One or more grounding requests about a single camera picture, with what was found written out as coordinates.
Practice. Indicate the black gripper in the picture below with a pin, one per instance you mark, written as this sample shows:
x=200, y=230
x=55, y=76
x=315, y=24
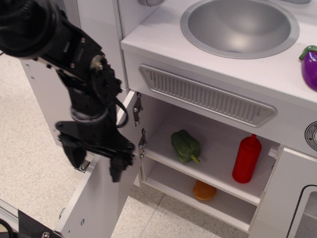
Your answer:
x=102, y=139

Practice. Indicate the white cabinet door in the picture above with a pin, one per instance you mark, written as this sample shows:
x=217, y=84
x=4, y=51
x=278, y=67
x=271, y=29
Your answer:
x=97, y=202

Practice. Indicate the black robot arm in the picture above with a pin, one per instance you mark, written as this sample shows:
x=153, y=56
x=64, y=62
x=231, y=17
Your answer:
x=39, y=30

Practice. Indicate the white toy kitchen cabinet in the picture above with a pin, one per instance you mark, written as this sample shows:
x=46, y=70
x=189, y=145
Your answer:
x=152, y=36

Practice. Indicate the lower metal door hinge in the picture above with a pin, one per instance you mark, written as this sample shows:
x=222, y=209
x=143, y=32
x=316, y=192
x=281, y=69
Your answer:
x=142, y=144

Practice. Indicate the metal door hinge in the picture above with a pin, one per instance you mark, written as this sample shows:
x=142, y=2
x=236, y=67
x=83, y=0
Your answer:
x=142, y=144
x=137, y=108

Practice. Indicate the upper metal door hinge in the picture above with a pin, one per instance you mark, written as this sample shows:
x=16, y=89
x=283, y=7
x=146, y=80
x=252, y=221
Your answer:
x=137, y=108

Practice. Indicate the green toy bell pepper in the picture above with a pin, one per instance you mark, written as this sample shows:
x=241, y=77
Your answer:
x=186, y=146

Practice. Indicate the orange toy food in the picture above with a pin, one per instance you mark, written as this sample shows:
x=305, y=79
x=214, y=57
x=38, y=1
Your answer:
x=204, y=191

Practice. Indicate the grey vent grille panel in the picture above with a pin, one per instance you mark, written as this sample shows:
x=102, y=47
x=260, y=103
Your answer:
x=212, y=99

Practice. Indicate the white toy fridge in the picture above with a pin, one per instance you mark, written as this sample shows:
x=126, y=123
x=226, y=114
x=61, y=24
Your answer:
x=101, y=21

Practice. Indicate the red ketchup bottle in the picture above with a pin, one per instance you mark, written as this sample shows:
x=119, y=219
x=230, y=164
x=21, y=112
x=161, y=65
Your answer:
x=246, y=159

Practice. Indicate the silver round sink basin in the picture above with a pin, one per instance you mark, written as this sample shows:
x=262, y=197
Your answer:
x=239, y=29

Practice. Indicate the white oven door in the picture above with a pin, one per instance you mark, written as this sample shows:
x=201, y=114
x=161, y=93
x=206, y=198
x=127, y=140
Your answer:
x=293, y=180

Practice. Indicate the round oven dial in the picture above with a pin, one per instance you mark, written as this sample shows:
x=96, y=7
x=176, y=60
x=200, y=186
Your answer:
x=311, y=135

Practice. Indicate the purple toy eggplant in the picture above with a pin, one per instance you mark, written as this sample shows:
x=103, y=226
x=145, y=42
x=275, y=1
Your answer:
x=309, y=66

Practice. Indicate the aluminium extrusion frame foot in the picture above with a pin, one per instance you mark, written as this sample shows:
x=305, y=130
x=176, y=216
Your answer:
x=83, y=166

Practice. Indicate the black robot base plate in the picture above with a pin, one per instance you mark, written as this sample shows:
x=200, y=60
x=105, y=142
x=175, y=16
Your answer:
x=23, y=226

